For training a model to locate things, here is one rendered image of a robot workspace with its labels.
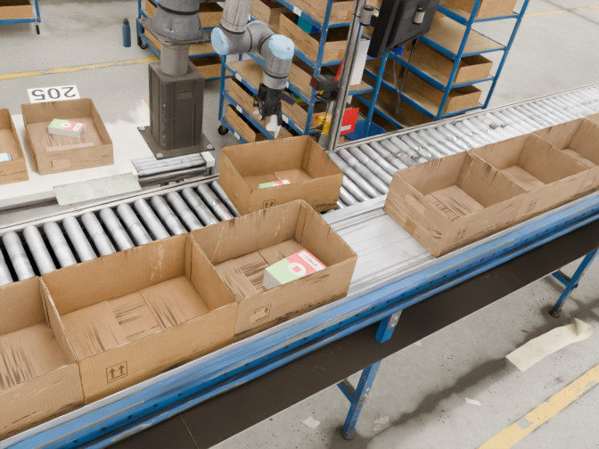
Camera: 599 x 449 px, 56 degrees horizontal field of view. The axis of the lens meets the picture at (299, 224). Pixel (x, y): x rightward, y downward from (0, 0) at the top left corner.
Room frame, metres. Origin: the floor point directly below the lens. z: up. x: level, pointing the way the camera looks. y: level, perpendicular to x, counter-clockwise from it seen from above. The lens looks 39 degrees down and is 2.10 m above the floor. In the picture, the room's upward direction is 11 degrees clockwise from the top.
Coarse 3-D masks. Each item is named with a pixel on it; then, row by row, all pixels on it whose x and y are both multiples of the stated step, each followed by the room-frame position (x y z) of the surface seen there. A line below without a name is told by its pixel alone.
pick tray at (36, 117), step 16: (32, 112) 1.99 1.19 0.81; (48, 112) 2.03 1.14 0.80; (64, 112) 2.06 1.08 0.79; (80, 112) 2.10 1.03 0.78; (96, 112) 2.03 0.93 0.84; (32, 128) 1.95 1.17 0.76; (96, 128) 2.04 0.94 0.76; (32, 144) 1.71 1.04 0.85; (48, 144) 1.85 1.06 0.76; (64, 144) 1.87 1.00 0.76; (96, 144) 1.92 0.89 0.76; (112, 144) 1.82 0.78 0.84; (48, 160) 1.68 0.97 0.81; (64, 160) 1.71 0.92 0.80; (80, 160) 1.74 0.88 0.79; (96, 160) 1.78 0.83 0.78; (112, 160) 1.82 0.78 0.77
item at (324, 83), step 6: (312, 78) 2.23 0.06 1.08; (318, 78) 2.23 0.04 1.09; (324, 78) 2.24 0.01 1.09; (330, 78) 2.25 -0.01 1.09; (312, 84) 2.22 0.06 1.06; (318, 84) 2.20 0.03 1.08; (324, 84) 2.22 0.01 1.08; (330, 84) 2.24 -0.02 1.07; (336, 84) 2.26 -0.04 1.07; (318, 90) 2.20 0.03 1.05; (324, 90) 2.23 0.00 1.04; (330, 90) 2.25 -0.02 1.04; (324, 96) 2.25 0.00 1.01
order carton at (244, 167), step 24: (240, 144) 1.87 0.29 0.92; (264, 144) 1.93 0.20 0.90; (288, 144) 2.00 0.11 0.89; (312, 144) 2.01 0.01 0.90; (240, 168) 1.88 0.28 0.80; (264, 168) 1.94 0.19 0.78; (288, 168) 2.01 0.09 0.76; (312, 168) 1.99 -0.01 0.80; (336, 168) 1.85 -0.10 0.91; (240, 192) 1.66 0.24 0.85; (264, 192) 1.62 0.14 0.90; (288, 192) 1.68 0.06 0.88; (312, 192) 1.74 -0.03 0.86; (336, 192) 1.80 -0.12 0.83
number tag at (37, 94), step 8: (40, 88) 2.09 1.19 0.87; (48, 88) 2.11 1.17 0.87; (56, 88) 2.12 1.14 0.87; (64, 88) 2.14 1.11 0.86; (72, 88) 2.15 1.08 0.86; (32, 96) 2.03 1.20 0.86; (40, 96) 2.05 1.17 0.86; (48, 96) 2.06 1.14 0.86; (56, 96) 2.07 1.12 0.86; (64, 96) 2.09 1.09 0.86; (72, 96) 2.10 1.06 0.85
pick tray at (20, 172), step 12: (0, 120) 1.90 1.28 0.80; (12, 120) 1.84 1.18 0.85; (0, 132) 1.88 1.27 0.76; (12, 132) 1.89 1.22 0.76; (0, 144) 1.79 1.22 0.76; (12, 144) 1.81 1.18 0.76; (12, 156) 1.73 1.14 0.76; (24, 156) 1.63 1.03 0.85; (0, 168) 1.57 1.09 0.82; (12, 168) 1.59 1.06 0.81; (24, 168) 1.61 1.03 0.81; (0, 180) 1.56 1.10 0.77; (12, 180) 1.59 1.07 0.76; (24, 180) 1.61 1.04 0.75
